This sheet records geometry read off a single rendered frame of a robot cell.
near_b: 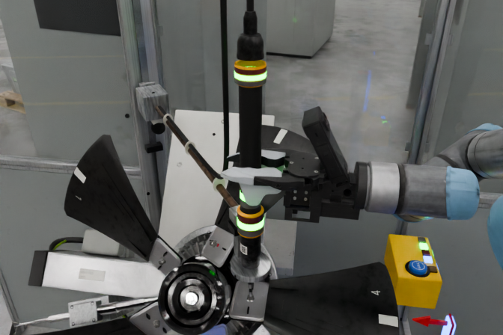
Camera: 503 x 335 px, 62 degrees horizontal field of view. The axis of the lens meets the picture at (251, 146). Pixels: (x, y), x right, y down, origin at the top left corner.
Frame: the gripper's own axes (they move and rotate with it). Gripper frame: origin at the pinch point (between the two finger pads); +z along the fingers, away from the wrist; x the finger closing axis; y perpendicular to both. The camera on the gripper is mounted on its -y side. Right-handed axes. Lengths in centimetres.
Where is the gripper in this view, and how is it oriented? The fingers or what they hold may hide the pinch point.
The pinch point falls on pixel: (232, 162)
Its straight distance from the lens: 64.5
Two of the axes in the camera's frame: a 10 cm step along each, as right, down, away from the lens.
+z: -9.9, -0.8, 1.3
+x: 1.5, -4.6, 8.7
